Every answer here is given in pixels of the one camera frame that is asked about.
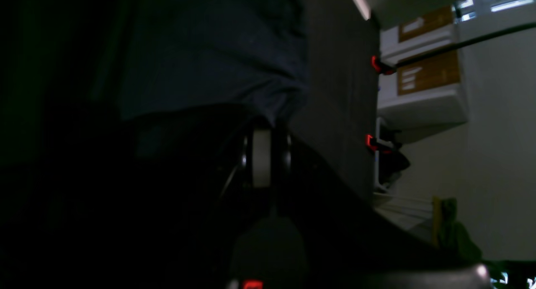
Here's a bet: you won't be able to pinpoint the red blue clamp near right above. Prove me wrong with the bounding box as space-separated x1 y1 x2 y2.
371 55 397 75

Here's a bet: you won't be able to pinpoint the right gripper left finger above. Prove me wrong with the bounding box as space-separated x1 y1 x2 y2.
241 127 272 188

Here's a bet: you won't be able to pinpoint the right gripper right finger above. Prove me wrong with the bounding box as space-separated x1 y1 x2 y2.
272 126 292 185

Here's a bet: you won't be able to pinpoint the dark navy t-shirt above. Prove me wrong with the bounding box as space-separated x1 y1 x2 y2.
90 0 309 122

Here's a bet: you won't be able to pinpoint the red black clamp far right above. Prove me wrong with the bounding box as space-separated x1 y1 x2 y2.
365 134 403 154

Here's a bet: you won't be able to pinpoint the green plant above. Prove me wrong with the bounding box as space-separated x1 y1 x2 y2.
434 198 483 262

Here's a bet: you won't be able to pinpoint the white cardboard storage boxes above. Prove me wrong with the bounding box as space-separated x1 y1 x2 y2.
376 6 468 130

